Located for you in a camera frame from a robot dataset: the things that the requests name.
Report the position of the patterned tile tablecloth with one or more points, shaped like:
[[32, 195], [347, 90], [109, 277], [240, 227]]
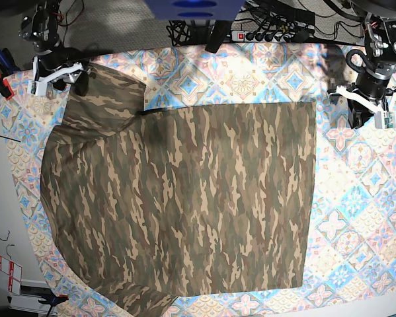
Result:
[[351, 253]]

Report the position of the white power strip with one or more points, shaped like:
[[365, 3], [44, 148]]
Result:
[[240, 36]]

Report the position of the black hex key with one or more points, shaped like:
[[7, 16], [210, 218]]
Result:
[[6, 137]]

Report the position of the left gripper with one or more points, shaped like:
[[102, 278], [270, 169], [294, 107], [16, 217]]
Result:
[[362, 108]]

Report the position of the red white label card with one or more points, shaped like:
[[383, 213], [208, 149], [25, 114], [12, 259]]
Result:
[[14, 274]]

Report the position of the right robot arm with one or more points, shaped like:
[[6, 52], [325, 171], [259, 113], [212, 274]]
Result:
[[54, 63]]

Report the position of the red black clamp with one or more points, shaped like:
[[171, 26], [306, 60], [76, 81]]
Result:
[[7, 67]]

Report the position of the blue orange clamp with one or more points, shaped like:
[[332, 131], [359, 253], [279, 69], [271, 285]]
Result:
[[52, 300]]

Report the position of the black support post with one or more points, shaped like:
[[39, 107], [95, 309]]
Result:
[[219, 32]]

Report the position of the camouflage T-shirt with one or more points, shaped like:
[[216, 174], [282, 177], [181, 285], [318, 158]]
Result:
[[146, 206]]

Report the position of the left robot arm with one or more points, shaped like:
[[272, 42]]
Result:
[[369, 96]]

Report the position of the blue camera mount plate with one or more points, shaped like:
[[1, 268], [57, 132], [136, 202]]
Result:
[[195, 9]]

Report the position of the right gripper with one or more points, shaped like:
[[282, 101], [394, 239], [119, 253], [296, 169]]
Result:
[[70, 73]]

